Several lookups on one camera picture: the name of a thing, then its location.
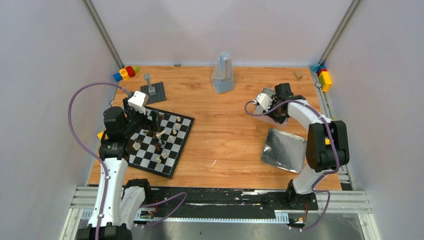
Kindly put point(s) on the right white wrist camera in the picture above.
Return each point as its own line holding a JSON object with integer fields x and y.
{"x": 264, "y": 100}

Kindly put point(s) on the black white chessboard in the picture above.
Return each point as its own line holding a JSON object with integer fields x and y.
{"x": 161, "y": 156}

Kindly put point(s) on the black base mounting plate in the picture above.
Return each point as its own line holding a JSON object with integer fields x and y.
{"x": 225, "y": 203}

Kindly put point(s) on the white chess queen piece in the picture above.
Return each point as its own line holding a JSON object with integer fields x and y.
{"x": 159, "y": 134}

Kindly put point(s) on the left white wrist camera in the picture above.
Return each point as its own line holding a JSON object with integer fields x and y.
{"x": 137, "y": 101}

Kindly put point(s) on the clear plastic container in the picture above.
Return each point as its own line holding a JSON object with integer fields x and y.
{"x": 269, "y": 91}

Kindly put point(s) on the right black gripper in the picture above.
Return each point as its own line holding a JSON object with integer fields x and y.
{"x": 280, "y": 120}

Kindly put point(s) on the grey lego tower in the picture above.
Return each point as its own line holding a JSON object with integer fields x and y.
{"x": 147, "y": 78}

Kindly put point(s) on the small wooden block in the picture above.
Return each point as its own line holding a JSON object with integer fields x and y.
{"x": 298, "y": 75}

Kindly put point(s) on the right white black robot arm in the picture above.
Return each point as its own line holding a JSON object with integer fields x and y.
{"x": 327, "y": 146}

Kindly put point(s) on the colourful toy blocks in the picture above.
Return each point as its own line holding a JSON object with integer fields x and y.
{"x": 126, "y": 73}

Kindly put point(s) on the white chess pawn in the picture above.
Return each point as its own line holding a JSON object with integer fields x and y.
{"x": 136, "y": 146}

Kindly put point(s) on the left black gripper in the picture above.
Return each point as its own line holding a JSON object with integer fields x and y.
{"x": 139, "y": 117}

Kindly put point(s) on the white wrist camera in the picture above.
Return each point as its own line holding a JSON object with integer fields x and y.
{"x": 264, "y": 100}
{"x": 137, "y": 101}

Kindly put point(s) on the stacked lego bricks right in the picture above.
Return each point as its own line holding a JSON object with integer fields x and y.
{"x": 323, "y": 76}

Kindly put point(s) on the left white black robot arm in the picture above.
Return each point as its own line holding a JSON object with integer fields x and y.
{"x": 117, "y": 204}

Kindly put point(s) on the yellow plastic triangle toy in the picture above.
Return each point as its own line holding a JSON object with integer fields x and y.
{"x": 100, "y": 135}

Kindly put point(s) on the silver metal tray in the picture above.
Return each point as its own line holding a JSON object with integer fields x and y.
{"x": 284, "y": 150}

